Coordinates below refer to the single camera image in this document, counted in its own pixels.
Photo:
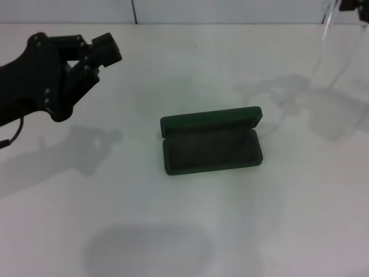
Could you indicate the clear plastic glasses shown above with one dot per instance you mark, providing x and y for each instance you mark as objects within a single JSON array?
[{"x": 326, "y": 20}]

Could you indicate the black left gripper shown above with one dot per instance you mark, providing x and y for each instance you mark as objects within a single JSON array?
[{"x": 34, "y": 80}]

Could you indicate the green glasses case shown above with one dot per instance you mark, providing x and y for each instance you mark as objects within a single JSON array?
[{"x": 213, "y": 155}]

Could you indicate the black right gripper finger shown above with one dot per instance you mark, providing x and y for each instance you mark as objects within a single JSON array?
[
  {"x": 363, "y": 13},
  {"x": 348, "y": 5}
]

